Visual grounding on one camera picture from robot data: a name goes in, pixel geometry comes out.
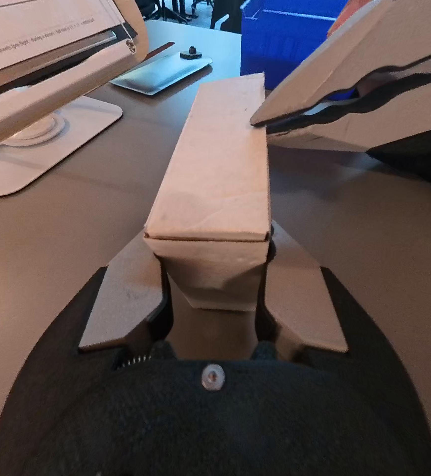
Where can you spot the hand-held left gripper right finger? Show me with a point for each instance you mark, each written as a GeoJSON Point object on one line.
{"type": "Point", "coordinates": [301, 301]}

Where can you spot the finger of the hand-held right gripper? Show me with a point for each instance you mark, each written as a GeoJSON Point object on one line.
{"type": "Point", "coordinates": [386, 119]}
{"type": "Point", "coordinates": [349, 55]}

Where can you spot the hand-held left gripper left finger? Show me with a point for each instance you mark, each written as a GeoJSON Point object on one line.
{"type": "Point", "coordinates": [126, 297]}

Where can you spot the blue plastic bin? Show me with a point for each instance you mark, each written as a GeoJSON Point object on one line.
{"type": "Point", "coordinates": [275, 48]}

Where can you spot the white mailer box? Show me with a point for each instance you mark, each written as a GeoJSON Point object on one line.
{"type": "Point", "coordinates": [215, 167]}

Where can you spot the small black object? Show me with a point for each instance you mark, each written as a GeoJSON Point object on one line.
{"type": "Point", "coordinates": [191, 54]}

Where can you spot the group of black office chairs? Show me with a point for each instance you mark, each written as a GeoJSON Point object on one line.
{"type": "Point", "coordinates": [170, 9]}

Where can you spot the grey laptop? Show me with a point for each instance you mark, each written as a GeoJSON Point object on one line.
{"type": "Point", "coordinates": [156, 74]}

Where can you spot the printed instruction sheet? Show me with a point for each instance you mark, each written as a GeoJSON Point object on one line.
{"type": "Point", "coordinates": [33, 29]}

